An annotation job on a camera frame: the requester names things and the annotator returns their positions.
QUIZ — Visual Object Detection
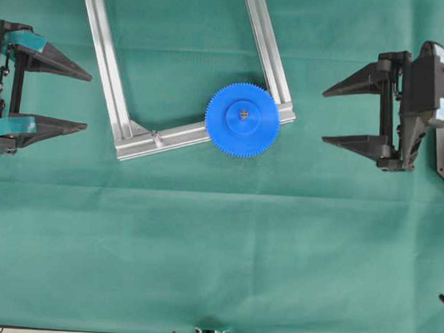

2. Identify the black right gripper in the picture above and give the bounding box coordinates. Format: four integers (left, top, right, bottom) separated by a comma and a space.
322, 52, 427, 171

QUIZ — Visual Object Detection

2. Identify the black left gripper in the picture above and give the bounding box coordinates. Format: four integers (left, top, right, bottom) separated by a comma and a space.
0, 20, 93, 154

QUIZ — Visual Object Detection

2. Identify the aluminium extrusion frame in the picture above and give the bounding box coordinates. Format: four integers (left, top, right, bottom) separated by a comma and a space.
85, 0, 297, 161

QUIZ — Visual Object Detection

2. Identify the blue plastic gear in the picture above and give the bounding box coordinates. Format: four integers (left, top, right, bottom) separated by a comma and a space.
205, 83, 280, 158

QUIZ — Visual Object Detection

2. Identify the green table cloth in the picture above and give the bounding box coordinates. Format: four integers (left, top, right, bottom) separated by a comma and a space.
0, 0, 444, 333

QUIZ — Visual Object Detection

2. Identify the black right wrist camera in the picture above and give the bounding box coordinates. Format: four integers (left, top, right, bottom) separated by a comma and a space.
400, 41, 444, 128

